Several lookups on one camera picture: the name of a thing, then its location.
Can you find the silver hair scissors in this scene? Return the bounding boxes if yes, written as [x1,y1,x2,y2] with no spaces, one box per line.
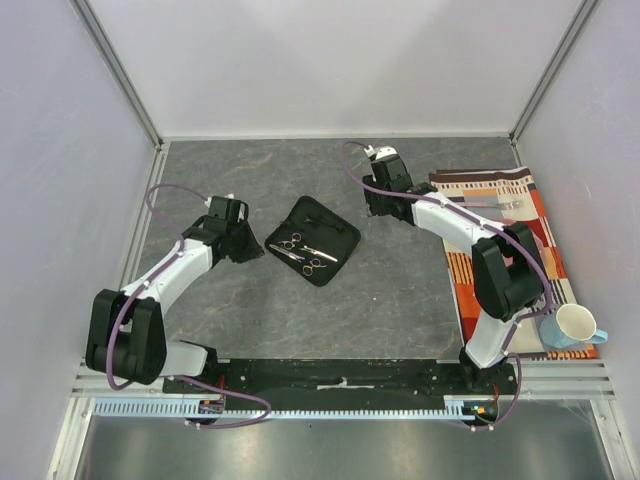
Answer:
[269,232,305,263]

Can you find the black zippered tool case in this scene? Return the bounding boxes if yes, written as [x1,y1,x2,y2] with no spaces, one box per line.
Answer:
[264,196,361,287]

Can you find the silver thinning scissors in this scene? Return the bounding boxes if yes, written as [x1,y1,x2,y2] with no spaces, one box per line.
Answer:
[299,245,338,277]

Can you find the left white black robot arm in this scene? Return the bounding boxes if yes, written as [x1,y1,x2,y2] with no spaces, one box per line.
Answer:
[85,196,264,393]

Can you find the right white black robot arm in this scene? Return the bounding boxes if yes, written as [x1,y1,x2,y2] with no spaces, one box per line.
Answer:
[362,146,550,394]

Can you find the colourful patterned placemat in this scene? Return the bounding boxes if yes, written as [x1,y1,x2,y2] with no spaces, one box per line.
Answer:
[428,167,599,361]

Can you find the pink dotted plate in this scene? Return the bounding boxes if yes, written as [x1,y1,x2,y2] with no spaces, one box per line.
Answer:
[501,219,546,261]

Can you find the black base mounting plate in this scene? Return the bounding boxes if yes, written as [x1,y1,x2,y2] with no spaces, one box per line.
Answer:
[162,357,521,414]

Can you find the light blue mug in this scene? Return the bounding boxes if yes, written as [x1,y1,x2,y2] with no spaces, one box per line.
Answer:
[538,304,608,349]

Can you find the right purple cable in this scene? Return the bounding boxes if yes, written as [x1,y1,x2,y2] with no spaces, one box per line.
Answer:
[339,141,556,432]

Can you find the purple cable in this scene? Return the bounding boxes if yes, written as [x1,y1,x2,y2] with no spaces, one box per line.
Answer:
[339,141,556,432]
[107,183,274,430]

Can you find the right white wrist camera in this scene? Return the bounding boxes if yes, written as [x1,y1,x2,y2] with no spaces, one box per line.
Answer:
[364,145,398,162]

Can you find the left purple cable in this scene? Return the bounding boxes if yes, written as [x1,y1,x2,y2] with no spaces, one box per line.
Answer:
[107,183,274,430]

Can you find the pink handled fork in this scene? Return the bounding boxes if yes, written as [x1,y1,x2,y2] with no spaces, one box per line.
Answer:
[456,201,524,211]

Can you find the white slotted cable duct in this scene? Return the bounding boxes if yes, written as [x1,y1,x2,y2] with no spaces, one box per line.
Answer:
[93,397,489,420]

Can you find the aluminium frame rail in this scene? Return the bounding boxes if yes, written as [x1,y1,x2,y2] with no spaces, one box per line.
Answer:
[69,0,166,149]

